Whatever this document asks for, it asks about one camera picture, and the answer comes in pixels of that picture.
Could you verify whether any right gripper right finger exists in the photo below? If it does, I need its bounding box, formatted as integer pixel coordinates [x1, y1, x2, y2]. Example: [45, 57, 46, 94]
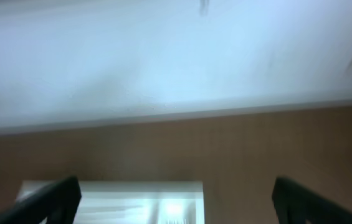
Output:
[272, 177, 352, 224]

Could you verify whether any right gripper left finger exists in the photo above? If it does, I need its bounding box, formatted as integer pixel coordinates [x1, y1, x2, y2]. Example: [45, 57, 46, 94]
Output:
[0, 176, 82, 224]

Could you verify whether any white cutlery tray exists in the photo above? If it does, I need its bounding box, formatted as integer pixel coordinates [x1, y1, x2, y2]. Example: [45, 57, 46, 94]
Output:
[15, 180, 206, 224]

